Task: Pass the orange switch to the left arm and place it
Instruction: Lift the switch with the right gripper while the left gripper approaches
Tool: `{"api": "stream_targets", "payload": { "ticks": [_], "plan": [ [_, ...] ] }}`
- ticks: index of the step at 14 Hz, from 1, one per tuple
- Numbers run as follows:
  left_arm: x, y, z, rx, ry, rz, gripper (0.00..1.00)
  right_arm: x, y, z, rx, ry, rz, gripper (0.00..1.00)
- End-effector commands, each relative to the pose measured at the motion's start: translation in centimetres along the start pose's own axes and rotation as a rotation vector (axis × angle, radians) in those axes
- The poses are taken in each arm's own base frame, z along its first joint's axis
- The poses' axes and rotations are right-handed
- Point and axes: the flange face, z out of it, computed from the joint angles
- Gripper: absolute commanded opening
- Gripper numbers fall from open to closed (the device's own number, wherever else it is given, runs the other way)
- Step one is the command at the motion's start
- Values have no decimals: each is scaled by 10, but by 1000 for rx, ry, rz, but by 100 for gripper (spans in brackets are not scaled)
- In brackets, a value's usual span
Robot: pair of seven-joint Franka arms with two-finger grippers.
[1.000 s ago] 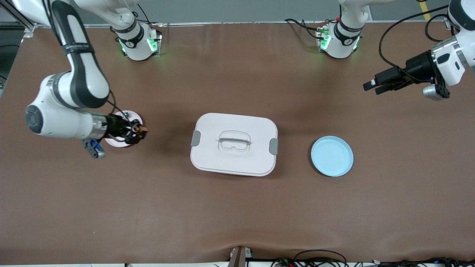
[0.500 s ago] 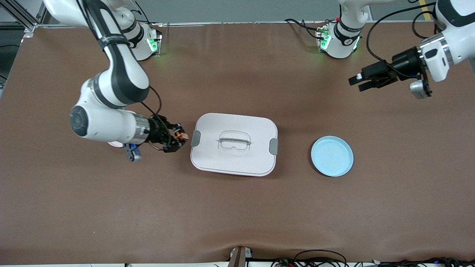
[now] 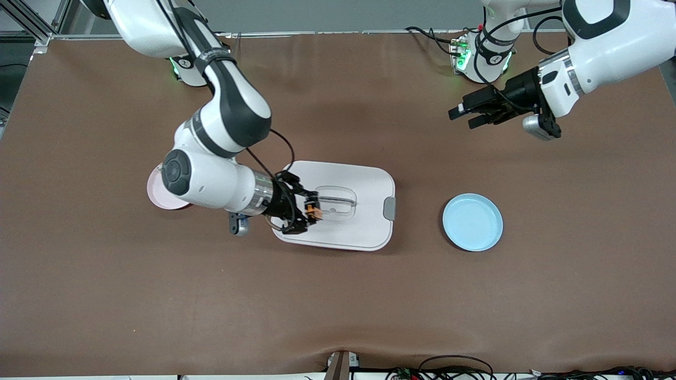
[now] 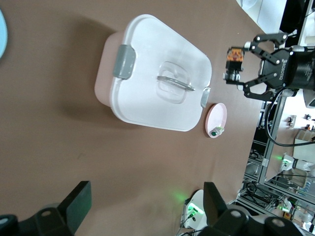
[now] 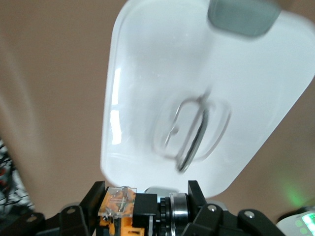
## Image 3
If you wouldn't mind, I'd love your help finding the white lidded storage box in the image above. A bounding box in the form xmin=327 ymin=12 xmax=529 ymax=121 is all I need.
xmin=272 ymin=160 xmax=397 ymax=252

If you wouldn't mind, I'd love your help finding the round light blue plate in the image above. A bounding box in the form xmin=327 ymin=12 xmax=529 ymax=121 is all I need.
xmin=443 ymin=193 xmax=504 ymax=252

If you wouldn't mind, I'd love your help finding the round pink plate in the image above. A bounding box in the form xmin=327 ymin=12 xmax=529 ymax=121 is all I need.
xmin=147 ymin=163 xmax=193 ymax=212

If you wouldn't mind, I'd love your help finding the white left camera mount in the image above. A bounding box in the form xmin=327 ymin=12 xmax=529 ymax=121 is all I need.
xmin=538 ymin=55 xmax=575 ymax=118

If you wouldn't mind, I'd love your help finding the black left arm base cable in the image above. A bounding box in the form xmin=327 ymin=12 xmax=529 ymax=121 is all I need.
xmin=406 ymin=25 xmax=478 ymax=56

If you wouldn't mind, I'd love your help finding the brown wedge bracket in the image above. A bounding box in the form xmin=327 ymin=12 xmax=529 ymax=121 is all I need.
xmin=323 ymin=350 xmax=361 ymax=380

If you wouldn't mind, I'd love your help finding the silver table edge rail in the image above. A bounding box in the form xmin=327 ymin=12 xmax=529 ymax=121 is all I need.
xmin=50 ymin=29 xmax=563 ymax=40

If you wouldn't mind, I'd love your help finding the black looped cable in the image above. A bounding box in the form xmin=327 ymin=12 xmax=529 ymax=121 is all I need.
xmin=418 ymin=355 xmax=494 ymax=380

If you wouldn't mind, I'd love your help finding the black cable bundle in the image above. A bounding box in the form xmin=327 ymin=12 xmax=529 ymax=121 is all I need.
xmin=528 ymin=366 xmax=676 ymax=380

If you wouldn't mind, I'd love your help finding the aluminium frame profile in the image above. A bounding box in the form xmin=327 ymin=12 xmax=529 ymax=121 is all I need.
xmin=0 ymin=0 xmax=72 ymax=53

